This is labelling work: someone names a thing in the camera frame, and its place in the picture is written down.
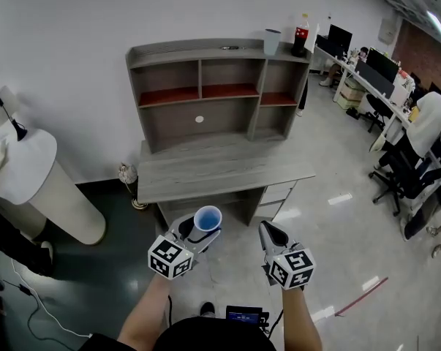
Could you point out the cola bottle with red label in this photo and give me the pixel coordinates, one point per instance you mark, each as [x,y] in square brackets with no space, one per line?
[300,42]

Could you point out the glass lamp with brass base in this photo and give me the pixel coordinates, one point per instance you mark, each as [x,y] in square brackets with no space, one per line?
[128,174]

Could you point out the small black tool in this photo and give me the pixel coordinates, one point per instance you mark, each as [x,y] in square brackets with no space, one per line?
[234,47]

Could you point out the pale blue tumbler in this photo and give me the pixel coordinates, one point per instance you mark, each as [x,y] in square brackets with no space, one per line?
[271,43]

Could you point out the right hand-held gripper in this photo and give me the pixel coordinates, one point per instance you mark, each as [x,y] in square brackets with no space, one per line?
[292,269]

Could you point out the white wall panel box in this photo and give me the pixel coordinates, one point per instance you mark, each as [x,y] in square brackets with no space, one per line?
[386,30]

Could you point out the grey wooden shelf unit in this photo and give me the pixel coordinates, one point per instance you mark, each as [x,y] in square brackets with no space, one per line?
[169,123]

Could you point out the black lamp with white shade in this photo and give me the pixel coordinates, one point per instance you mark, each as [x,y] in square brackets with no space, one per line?
[19,133]

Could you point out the blue plastic cup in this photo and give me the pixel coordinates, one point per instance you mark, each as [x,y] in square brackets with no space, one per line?
[207,218]

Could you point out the black office chair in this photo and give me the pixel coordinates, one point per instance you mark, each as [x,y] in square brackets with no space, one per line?
[406,174]
[377,108]

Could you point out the person's right forearm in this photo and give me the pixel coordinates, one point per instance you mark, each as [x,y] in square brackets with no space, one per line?
[300,318]

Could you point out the dark desk partition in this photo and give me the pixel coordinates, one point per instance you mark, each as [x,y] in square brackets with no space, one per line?
[373,79]

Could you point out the long white office desk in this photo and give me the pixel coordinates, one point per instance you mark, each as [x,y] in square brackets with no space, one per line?
[393,123]

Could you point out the white pedestal table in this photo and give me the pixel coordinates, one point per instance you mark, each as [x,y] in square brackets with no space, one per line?
[33,166]

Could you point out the person's left forearm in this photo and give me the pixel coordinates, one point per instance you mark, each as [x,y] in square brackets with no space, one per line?
[145,314]

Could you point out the person's dark shoe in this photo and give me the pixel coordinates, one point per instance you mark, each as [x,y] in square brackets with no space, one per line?
[207,309]

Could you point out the black computer monitor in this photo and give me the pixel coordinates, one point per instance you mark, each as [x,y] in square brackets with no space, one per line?
[382,65]
[340,39]

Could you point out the pale storage drawer unit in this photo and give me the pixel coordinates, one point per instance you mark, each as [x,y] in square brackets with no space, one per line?
[351,94]

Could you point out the red floor tape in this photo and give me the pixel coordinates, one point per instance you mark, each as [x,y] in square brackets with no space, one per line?
[362,295]

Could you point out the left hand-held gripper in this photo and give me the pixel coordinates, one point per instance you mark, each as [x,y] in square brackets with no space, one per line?
[167,256]

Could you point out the black chest-mounted screen device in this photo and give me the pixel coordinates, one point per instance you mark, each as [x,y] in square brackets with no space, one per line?
[243,314]

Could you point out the person's black shirt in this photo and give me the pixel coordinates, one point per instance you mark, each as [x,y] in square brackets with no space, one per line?
[194,336]

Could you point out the ceiling tube light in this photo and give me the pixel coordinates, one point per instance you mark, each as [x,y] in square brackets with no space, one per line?
[439,26]

